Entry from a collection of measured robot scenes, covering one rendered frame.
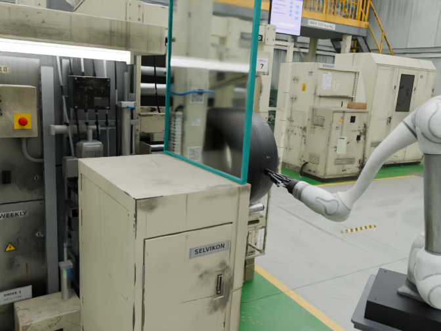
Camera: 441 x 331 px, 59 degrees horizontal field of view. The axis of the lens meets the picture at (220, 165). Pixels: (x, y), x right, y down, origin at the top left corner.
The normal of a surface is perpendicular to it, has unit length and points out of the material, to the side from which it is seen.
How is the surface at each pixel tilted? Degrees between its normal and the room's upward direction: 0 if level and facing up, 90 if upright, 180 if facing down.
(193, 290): 90
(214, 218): 90
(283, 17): 90
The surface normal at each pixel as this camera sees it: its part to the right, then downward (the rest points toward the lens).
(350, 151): 0.50, 0.22
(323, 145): -0.87, 0.05
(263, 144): 0.59, -0.20
